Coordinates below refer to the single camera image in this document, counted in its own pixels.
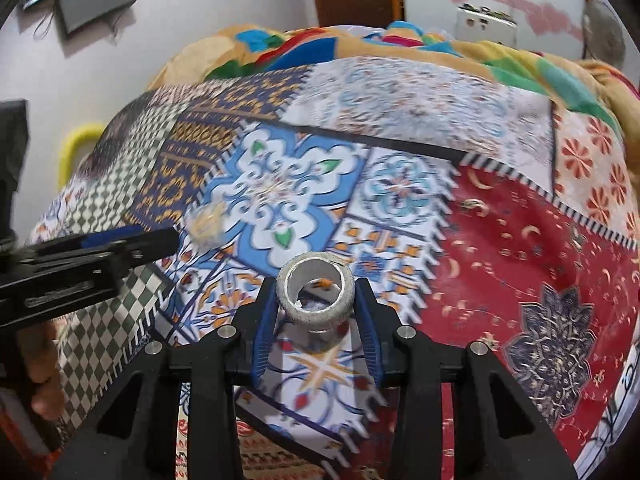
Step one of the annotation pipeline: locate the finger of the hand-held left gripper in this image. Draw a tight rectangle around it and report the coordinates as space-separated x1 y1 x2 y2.
19 227 180 267

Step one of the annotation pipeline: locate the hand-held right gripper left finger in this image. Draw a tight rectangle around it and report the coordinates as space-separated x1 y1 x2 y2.
50 280 281 480

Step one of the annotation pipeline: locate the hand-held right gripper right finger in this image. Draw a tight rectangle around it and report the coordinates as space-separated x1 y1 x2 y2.
350 277 579 480

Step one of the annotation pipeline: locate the grey tape roll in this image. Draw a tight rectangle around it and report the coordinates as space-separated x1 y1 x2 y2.
276 252 357 335

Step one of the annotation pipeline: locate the clear plastic wrapper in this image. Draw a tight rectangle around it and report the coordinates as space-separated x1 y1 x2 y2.
189 203 227 251

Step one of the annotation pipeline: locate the person's left hand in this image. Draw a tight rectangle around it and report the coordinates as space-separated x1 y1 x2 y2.
25 320 68 421

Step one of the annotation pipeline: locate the yellow hoop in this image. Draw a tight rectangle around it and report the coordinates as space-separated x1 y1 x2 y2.
58 122 107 194

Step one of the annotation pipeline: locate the patchwork printed blanket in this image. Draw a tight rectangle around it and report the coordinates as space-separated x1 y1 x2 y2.
30 55 640 480

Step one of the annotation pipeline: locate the colourful orange quilt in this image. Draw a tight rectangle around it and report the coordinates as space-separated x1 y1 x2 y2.
150 21 640 128

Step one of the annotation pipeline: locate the white power strip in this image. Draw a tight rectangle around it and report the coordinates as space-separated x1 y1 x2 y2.
457 3 519 44

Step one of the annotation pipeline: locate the grey standing fan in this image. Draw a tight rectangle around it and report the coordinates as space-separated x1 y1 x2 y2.
582 0 627 67

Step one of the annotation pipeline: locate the black wall box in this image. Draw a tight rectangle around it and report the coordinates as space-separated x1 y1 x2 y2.
54 0 139 37

